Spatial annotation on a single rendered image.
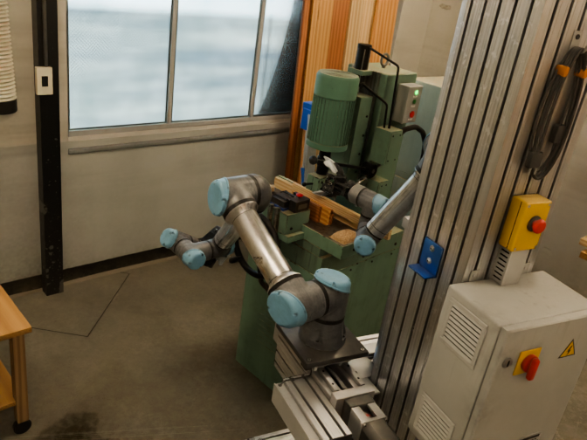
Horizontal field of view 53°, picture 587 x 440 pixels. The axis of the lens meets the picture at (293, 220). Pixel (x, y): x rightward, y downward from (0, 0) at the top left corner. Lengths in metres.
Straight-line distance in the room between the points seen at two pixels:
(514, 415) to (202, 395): 1.64
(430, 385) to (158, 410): 1.49
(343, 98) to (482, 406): 1.34
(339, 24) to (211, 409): 2.55
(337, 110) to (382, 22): 2.02
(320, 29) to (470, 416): 2.87
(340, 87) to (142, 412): 1.63
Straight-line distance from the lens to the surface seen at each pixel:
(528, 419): 1.71
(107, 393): 2.91
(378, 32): 4.35
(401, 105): 2.60
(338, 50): 4.12
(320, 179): 2.51
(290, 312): 1.69
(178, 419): 2.78
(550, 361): 1.60
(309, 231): 2.44
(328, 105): 2.39
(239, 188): 1.86
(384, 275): 2.89
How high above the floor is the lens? 1.92
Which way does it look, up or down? 24 degrees down
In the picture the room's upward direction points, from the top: 9 degrees clockwise
